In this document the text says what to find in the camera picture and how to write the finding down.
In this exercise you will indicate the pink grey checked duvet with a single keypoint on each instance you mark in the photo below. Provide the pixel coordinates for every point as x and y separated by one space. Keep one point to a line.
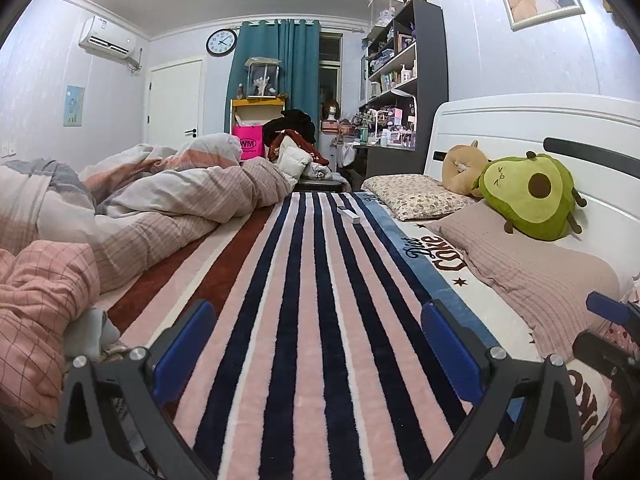
175 195

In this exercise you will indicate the pink floral cloth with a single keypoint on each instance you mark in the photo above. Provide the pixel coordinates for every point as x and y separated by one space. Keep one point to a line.
612 425

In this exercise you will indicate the yellow shelf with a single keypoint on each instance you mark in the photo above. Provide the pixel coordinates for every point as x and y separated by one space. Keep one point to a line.
260 102

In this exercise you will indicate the small wall poster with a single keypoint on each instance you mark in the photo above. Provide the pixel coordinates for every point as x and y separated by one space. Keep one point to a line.
74 105

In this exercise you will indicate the green avocado plush toy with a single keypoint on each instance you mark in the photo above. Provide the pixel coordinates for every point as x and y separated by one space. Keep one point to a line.
525 210

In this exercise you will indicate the brown plush cushion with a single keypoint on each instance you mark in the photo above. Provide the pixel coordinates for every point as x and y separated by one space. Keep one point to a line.
460 170

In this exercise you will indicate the white door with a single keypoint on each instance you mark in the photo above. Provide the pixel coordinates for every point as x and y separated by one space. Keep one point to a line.
172 105

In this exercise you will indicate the floral pillow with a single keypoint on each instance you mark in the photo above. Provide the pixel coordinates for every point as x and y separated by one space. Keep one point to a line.
415 197

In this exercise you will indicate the cluttered desk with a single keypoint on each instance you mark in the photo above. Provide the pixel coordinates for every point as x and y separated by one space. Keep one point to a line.
372 146

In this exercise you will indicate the pink shopping bag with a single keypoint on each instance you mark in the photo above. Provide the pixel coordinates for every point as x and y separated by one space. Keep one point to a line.
247 145

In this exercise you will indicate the round wall clock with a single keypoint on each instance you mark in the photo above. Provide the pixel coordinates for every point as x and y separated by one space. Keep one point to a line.
221 42

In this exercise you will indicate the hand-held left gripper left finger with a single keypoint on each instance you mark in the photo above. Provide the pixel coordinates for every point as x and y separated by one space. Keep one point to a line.
182 345

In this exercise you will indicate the striped plush blanket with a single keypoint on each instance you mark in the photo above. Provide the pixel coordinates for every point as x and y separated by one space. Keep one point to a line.
310 335

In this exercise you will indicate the small white box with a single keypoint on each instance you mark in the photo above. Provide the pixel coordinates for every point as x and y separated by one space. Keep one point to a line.
349 216

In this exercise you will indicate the glass display case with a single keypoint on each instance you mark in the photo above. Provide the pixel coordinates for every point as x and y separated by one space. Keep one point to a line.
262 80

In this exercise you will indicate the window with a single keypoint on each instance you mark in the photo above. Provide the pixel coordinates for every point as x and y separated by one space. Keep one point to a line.
330 60

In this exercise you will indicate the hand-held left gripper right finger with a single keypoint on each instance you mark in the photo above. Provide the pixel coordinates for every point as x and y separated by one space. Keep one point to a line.
450 350

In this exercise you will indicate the white air conditioner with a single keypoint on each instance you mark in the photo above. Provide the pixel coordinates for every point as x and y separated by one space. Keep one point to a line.
105 37

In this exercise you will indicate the wig mannequin head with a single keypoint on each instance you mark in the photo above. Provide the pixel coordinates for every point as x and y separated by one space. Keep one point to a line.
332 112

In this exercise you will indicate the pink checked pants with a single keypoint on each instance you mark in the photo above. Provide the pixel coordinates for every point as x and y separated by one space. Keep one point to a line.
40 310

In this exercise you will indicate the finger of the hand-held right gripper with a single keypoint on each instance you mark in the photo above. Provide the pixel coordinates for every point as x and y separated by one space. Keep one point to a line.
607 306
600 352

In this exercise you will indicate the beige striped pillow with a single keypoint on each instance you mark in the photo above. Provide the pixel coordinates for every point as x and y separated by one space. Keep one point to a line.
525 270

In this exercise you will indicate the clear display box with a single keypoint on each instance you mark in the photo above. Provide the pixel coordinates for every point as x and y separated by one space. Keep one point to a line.
385 10

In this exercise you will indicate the white bed headboard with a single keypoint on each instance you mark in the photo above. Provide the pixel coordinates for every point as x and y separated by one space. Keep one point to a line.
500 120

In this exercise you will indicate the teal curtain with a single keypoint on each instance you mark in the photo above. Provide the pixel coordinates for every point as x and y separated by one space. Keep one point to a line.
295 75

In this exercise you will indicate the pile of clothes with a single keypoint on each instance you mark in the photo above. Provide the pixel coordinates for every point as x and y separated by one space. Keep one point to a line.
292 155

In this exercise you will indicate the white cloth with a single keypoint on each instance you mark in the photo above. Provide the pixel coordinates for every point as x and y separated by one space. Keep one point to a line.
90 332

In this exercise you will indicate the dark bookshelf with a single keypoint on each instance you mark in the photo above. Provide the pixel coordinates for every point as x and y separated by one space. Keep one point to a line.
430 60

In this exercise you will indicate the white desk lamp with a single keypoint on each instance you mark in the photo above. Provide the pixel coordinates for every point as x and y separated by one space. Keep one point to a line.
413 110

